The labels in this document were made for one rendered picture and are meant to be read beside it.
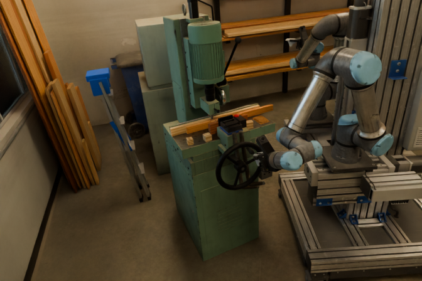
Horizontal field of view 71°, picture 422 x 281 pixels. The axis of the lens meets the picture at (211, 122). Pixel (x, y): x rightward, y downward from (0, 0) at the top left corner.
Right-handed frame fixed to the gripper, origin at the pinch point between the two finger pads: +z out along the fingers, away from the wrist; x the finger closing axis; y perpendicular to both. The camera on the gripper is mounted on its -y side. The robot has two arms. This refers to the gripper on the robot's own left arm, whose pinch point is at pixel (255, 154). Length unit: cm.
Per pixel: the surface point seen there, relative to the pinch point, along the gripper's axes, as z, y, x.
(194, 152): 21.5, -9.5, -24.9
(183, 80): 38, -52, -13
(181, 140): 28.1, -17.7, -28.2
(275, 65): 202, -62, 150
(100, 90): 85, -69, -61
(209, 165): 27.5, 1.2, -17.9
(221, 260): 59, 69, -23
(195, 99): 34, -38, -11
